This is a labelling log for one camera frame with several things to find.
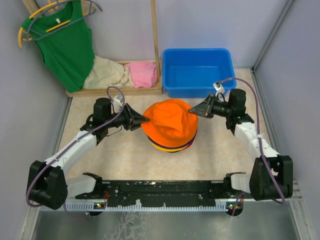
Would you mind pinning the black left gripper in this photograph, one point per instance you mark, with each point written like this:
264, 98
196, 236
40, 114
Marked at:
133, 119

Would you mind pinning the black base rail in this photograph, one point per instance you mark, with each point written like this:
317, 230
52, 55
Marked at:
168, 193

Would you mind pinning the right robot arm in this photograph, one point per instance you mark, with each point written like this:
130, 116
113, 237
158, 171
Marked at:
271, 177

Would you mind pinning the cream cloth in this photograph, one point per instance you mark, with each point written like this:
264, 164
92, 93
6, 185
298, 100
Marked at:
106, 73

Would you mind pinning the grey clothes hanger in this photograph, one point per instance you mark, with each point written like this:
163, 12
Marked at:
54, 17

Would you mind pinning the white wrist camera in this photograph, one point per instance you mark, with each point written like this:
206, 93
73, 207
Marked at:
118, 101
218, 88

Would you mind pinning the orange hat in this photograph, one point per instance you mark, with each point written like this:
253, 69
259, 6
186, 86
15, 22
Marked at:
170, 122

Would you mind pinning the navy blue hat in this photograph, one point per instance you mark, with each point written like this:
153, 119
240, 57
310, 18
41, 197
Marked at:
172, 148

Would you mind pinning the green tank top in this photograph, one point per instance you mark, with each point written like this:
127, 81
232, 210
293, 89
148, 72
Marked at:
71, 69

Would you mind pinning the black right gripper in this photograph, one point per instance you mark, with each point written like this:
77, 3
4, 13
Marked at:
205, 108

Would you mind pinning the blue plastic bin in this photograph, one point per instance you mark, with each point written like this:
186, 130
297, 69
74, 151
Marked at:
191, 72

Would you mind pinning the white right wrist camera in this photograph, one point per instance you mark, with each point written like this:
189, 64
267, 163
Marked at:
218, 88

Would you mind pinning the wooden clothes rack frame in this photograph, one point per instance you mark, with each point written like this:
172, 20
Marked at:
126, 31

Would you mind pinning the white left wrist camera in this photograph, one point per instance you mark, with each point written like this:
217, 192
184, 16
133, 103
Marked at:
118, 101

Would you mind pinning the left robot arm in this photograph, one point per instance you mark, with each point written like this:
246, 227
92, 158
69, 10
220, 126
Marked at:
47, 185

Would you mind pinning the yellow bucket hat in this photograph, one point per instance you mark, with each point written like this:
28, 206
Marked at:
172, 149

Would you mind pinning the red bucket hat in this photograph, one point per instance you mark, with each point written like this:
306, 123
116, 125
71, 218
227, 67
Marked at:
171, 150

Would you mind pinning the pink cloth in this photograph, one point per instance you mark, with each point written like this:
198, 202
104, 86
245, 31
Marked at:
143, 73

